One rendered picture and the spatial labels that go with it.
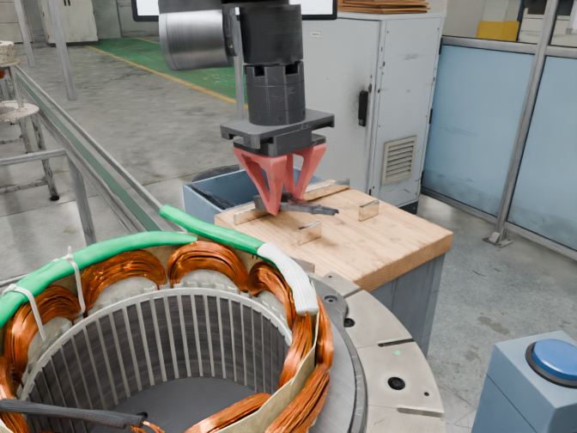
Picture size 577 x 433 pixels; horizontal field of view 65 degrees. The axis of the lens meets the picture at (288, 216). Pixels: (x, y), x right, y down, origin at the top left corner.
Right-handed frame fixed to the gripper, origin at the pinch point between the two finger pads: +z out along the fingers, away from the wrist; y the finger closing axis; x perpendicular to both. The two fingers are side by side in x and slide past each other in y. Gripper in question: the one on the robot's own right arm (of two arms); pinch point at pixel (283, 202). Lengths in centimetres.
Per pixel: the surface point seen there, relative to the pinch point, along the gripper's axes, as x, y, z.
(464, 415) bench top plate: 14.5, -17.6, 33.1
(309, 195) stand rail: -3.7, -6.8, 2.3
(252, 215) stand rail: -3.9, 1.6, 2.2
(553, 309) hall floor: -26, -167, 114
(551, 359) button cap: 27.0, -5.1, 6.9
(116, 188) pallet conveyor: -99, -10, 28
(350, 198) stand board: -1.4, -11.8, 3.5
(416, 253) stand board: 12.1, -7.7, 4.5
